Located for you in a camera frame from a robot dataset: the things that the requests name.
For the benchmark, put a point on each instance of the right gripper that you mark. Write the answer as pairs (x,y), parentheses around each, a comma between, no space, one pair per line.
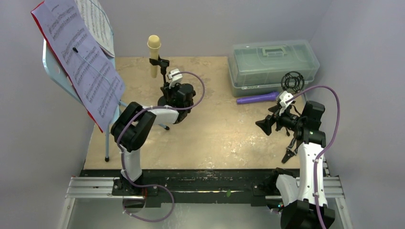
(277,119)

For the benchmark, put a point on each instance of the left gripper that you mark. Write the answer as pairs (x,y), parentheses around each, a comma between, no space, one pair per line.
(167,91)

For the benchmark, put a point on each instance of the black round-base clamp stand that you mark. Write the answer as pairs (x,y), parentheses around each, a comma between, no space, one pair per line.
(164,64)

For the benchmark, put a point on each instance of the purple microphone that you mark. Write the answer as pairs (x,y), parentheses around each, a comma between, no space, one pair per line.
(272,96)

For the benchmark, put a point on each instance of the black tripod microphone stand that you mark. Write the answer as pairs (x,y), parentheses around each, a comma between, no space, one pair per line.
(292,82)

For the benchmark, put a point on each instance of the cream recorder flute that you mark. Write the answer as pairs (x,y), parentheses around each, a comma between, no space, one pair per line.
(154,45)

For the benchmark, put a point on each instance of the light blue music stand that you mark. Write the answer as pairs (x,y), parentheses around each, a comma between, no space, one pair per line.
(98,98)

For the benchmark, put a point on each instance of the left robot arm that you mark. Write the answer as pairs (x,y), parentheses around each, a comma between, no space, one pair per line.
(133,126)

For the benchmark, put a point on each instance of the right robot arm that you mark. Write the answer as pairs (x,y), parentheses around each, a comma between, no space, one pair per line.
(305,204)

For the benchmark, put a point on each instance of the black pliers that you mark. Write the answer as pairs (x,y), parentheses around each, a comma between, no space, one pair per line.
(291,150)

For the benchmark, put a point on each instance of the translucent green storage box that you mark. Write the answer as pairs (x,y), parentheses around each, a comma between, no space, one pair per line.
(258,68)

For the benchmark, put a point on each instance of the white sheet music page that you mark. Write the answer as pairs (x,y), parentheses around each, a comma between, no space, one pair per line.
(98,24)

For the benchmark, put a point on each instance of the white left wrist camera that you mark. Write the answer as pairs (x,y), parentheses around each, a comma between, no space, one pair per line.
(174,77)

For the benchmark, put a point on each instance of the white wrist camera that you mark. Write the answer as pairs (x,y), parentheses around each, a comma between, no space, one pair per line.
(285,100)
(174,77)

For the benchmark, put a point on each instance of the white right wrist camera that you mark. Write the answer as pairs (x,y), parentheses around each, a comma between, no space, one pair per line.
(285,100)

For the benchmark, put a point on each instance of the black mounting rail base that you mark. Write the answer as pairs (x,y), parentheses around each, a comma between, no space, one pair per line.
(196,186)

